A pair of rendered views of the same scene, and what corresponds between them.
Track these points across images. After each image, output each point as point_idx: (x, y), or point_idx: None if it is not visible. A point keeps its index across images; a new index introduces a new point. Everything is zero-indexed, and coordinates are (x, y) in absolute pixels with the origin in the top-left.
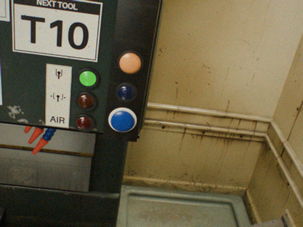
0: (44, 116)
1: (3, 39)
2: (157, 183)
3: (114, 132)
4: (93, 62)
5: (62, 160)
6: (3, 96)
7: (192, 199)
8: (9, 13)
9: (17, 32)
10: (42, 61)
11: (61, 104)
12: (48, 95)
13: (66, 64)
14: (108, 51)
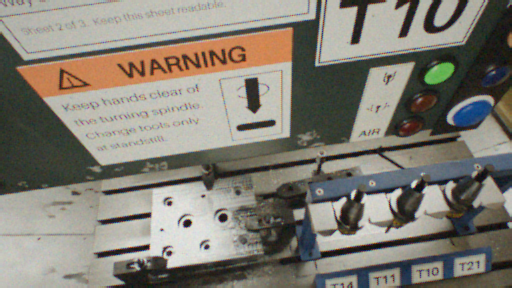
0: (350, 132)
1: (298, 52)
2: None
3: (450, 126)
4: (455, 46)
5: None
6: (291, 126)
7: None
8: (316, 4)
9: (328, 34)
10: (364, 67)
11: (381, 115)
12: (363, 109)
13: (404, 60)
14: (492, 21)
